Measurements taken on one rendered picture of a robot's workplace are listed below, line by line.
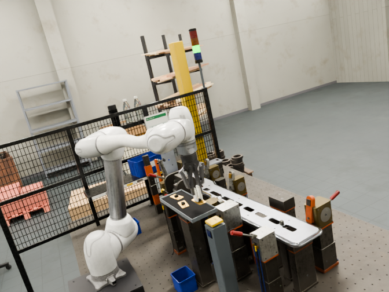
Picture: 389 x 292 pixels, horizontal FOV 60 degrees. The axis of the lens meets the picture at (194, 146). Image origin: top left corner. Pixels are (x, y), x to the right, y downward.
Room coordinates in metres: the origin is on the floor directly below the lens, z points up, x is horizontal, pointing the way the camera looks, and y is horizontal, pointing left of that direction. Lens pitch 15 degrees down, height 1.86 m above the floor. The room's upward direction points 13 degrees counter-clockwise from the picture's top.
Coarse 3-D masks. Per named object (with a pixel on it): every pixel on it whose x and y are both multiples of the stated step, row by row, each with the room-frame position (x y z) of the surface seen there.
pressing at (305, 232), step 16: (192, 176) 2.39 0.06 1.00; (208, 192) 2.02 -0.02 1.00; (224, 192) 1.97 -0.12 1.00; (240, 208) 1.71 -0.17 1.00; (256, 208) 1.67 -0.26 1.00; (272, 208) 1.64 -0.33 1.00; (256, 224) 1.50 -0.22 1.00; (272, 224) 1.47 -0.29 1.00; (288, 224) 1.44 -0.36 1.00; (304, 224) 1.41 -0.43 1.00; (288, 240) 1.30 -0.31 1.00; (304, 240) 1.29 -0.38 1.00
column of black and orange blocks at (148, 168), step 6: (144, 156) 2.52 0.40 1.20; (144, 162) 2.52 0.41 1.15; (150, 162) 2.54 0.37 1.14; (144, 168) 2.55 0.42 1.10; (150, 168) 2.53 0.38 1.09; (150, 180) 2.52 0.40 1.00; (150, 186) 2.53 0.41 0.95; (156, 186) 2.54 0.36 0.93; (156, 192) 2.53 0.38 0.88; (156, 198) 2.53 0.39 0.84; (156, 204) 2.52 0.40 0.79; (156, 210) 2.53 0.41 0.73; (162, 210) 2.53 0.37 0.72
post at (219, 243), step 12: (216, 228) 1.30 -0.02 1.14; (216, 240) 1.30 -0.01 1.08; (228, 240) 1.32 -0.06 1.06; (216, 252) 1.30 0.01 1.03; (228, 252) 1.31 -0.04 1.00; (216, 264) 1.32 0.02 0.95; (228, 264) 1.31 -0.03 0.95; (216, 276) 1.35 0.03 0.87; (228, 276) 1.30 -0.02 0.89; (228, 288) 1.30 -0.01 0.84
